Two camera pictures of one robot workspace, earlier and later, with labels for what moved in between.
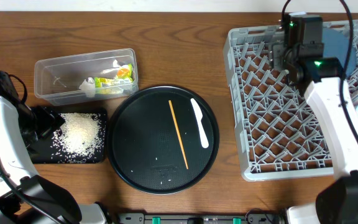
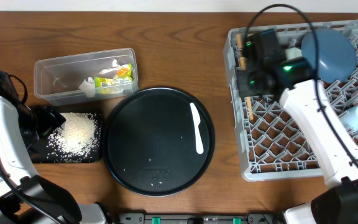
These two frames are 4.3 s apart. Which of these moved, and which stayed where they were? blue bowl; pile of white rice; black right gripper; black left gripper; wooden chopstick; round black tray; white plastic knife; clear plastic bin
Moved: white plastic knife; wooden chopstick; black right gripper
Stayed: blue bowl; clear plastic bin; round black tray; pile of white rice; black left gripper
